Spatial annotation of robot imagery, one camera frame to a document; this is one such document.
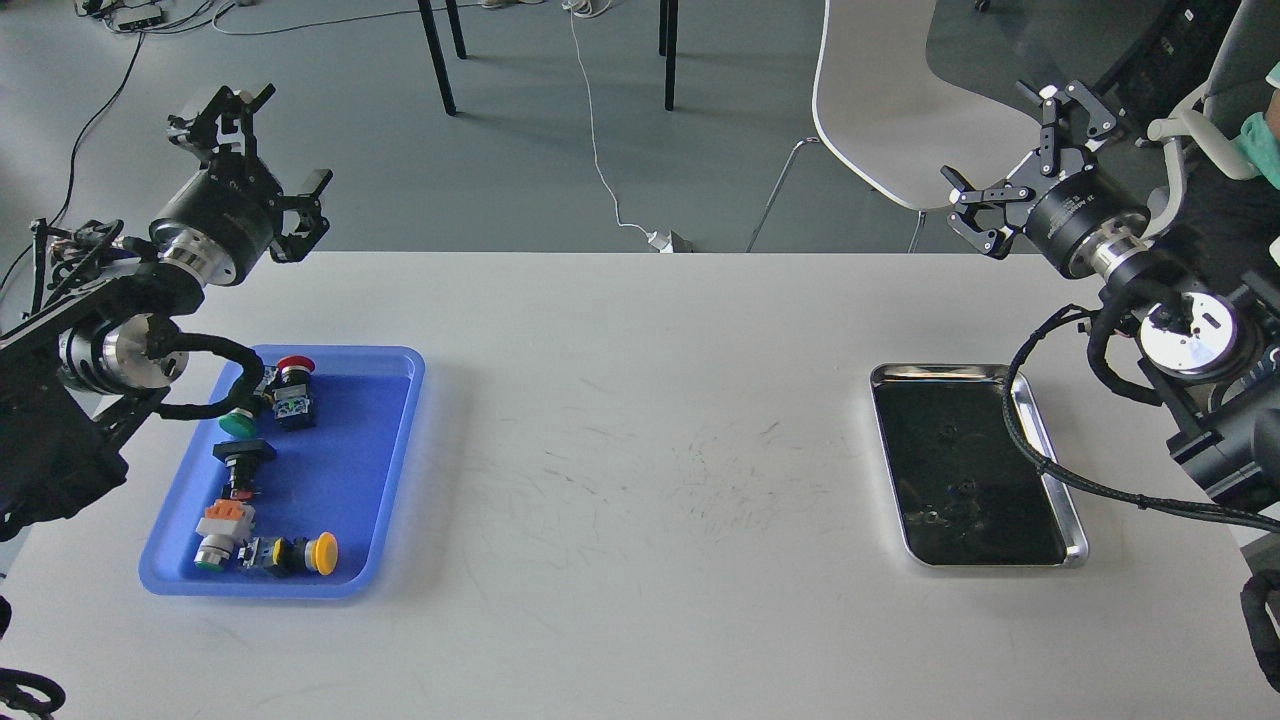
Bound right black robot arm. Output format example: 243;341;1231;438
941;81;1277;536

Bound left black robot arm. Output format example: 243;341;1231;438
1;85;332;541

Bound yellow mushroom push button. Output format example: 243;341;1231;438
237;532;339;578

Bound black floor cable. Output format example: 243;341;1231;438
0;0;481;301

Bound red mushroom push button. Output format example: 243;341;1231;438
271;354;316;430

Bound black square push button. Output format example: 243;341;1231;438
212;438;278;501

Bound shiny metal tray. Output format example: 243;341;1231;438
869;363;1091;569

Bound green push button switch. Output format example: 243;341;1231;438
218;374;274;439

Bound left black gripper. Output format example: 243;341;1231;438
148;83;333;286

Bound white cable with plug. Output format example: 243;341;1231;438
562;0;695;255

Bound grey office chair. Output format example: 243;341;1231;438
1143;1;1277;240

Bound blue plastic tray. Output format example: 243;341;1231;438
138;345;426;600

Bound white plastic chair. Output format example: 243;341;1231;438
746;0;1048;254

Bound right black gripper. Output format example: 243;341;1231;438
940;79;1149;279

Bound black table legs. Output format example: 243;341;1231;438
419;0;682;117

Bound seated person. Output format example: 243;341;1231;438
1157;65;1279;296

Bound orange white green switch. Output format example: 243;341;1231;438
193;498;255;571

